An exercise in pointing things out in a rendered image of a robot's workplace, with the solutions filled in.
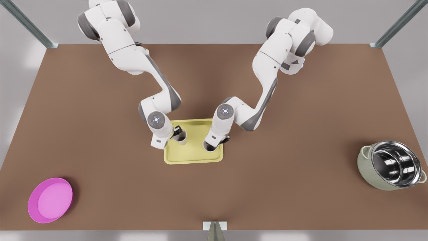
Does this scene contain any yellow rectangular tray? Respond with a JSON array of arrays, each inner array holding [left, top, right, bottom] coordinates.
[[164, 118, 224, 165]]

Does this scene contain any pink round bowl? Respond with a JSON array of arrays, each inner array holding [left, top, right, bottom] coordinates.
[[28, 178, 74, 224]]

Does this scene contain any steel pot with green outside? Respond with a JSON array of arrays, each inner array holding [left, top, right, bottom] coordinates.
[[357, 141, 427, 191]]

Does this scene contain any silver frame post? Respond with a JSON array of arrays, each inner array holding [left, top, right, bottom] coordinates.
[[203, 221, 227, 241], [0, 0, 59, 49], [369, 0, 428, 48]]

